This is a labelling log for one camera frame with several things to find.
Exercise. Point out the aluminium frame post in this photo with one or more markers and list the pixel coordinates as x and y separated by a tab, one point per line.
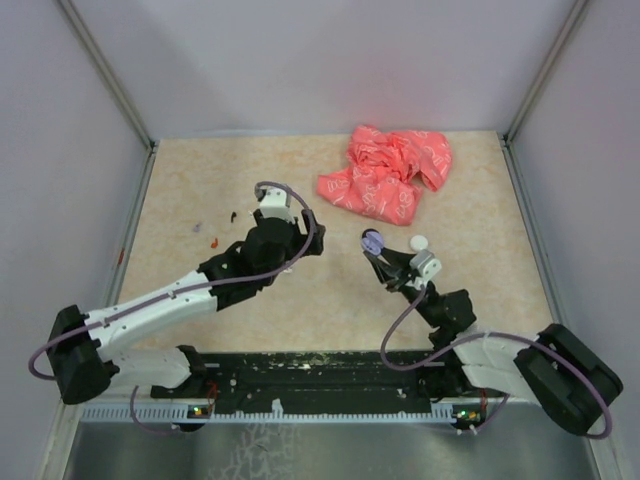
561	42
104	70

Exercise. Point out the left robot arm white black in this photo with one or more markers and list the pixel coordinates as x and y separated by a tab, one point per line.
90	352

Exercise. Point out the left aluminium frame post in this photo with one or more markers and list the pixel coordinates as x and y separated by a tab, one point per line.
104	70

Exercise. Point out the white slotted cable duct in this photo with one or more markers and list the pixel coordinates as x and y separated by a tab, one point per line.
193	414

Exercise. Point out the right aluminium frame post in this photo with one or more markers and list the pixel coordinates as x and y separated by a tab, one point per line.
561	42

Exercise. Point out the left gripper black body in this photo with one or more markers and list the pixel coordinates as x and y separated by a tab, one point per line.
301	241

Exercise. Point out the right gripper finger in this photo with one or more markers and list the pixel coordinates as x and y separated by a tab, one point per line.
386	273
395	261

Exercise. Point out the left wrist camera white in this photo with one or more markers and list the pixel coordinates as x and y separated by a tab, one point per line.
275	203

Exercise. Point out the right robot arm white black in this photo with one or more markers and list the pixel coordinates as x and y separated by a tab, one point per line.
554	370

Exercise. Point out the white earbud charging case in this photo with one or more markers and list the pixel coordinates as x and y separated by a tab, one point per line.
418	243

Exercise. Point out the crumpled pink printed cloth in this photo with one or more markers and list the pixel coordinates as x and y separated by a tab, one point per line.
387	173

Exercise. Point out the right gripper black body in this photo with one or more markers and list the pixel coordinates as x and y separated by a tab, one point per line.
412	293

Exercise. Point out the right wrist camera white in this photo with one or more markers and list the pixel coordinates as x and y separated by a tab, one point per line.
426	264

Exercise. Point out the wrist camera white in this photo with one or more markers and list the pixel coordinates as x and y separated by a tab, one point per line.
275	203
426	264

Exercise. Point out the purple earbud charging case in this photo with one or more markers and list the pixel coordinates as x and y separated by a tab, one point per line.
372	241

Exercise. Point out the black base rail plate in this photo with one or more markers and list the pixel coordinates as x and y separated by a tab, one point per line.
309	383

